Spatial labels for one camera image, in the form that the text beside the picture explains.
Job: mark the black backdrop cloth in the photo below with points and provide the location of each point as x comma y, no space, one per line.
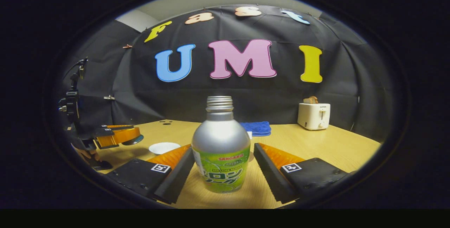
246,94

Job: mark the silver green water bottle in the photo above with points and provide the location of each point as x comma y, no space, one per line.
219,140

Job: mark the folded blue towel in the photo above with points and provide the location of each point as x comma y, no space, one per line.
258,128

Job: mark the toasted bread slice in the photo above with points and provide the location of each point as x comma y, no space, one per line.
310,99

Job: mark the teal teacup lid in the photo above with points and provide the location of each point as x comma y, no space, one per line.
135,141

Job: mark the white cloth clip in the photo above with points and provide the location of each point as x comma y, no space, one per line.
109,97

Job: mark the white toaster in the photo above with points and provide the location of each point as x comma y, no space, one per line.
313,117

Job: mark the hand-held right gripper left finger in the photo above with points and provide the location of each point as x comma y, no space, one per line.
177,177

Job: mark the white teacup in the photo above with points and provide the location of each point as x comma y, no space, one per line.
163,148

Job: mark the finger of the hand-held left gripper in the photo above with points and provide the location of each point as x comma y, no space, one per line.
119,137
117,127

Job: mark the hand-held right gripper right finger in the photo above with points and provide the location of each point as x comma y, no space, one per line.
269,173

